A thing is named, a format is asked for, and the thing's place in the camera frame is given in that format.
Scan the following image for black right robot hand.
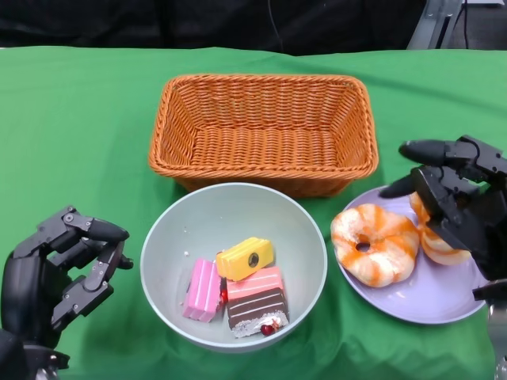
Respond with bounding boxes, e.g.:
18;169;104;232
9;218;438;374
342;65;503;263
378;135;507;282

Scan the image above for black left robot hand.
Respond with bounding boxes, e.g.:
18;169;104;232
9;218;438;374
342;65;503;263
2;204;135;349

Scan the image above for orange bread roll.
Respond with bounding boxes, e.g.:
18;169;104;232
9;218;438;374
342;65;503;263
408;192;472;265

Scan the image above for white orange twisted ring bread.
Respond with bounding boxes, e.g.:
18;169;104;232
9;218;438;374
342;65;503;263
330;203;421;288

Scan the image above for pale green bowl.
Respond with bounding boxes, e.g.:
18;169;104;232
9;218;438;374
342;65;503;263
139;181;329;354

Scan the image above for lilac round plate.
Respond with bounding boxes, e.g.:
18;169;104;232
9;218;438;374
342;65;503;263
338;185;492;326

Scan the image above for pink cake slice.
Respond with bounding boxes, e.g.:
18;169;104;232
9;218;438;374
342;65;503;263
181;257;223;324

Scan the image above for orange wicker basket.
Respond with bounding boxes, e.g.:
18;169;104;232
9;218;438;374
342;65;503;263
148;73;380;199

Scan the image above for yellow cake slice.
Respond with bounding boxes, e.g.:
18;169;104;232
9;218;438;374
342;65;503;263
215;236;275;282

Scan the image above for chocolate cherry cake slice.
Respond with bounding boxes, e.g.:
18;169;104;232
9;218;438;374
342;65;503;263
224;265;290;340

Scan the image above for green tablecloth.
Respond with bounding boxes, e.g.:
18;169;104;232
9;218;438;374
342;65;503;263
0;44;507;380

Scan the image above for grey metal stand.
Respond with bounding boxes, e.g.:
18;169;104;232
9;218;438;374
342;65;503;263
407;0;463;51

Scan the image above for black backdrop cloth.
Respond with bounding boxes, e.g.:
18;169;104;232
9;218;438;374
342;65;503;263
0;0;507;55

